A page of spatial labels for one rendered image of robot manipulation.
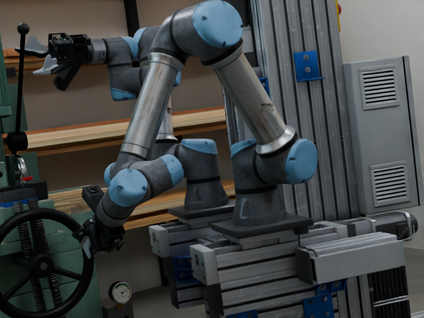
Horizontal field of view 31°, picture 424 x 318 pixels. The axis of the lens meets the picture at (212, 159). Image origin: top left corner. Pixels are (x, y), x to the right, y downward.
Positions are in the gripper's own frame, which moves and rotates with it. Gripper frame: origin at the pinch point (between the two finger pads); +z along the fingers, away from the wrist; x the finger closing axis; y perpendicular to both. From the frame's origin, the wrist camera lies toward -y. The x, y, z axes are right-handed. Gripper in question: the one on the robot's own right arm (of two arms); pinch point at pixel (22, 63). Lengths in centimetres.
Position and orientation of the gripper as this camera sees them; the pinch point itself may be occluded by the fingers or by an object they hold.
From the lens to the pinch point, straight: 228.4
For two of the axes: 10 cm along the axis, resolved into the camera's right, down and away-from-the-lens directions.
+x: 5.1, 5.5, -6.7
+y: 1.9, -8.2, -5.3
